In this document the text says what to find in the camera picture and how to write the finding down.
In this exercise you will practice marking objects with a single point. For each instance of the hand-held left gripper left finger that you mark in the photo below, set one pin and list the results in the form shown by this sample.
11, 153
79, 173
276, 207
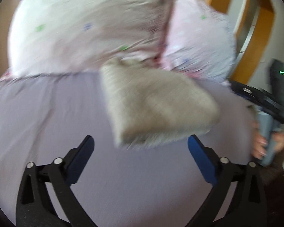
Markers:
81, 157

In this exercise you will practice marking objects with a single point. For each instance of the person's right hand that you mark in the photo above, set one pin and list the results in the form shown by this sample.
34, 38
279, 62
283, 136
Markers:
260, 144

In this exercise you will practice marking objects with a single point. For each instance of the wooden door frame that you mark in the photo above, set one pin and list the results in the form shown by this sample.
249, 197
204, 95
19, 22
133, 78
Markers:
248, 28

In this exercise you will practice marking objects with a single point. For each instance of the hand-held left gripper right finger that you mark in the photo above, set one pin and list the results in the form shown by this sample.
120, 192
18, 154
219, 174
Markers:
202, 157

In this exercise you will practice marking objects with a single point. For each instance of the lavender bed sheet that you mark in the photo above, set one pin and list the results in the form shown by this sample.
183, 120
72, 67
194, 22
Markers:
123, 170

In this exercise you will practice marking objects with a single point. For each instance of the pink patterned pillow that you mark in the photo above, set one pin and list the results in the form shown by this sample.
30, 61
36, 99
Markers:
113, 28

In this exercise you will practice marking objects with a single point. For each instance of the beige small garment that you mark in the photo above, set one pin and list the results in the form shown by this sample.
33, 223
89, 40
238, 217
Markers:
156, 104

